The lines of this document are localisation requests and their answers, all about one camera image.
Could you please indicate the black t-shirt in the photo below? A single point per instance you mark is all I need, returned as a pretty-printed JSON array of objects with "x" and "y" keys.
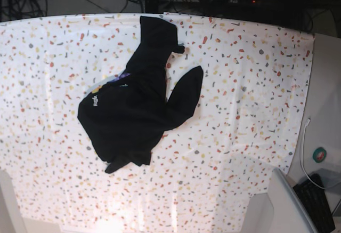
[{"x": 127, "y": 116}]

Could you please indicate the terrazzo patterned tablecloth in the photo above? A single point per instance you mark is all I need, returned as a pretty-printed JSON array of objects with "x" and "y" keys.
[{"x": 202, "y": 175}]

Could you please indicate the green tape roll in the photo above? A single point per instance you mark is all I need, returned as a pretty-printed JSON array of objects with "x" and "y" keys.
[{"x": 319, "y": 155}]

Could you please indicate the grey laptop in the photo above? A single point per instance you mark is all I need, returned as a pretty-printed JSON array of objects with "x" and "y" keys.
[{"x": 289, "y": 215}]

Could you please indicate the black keyboard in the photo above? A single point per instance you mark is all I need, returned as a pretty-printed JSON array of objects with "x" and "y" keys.
[{"x": 315, "y": 202}]

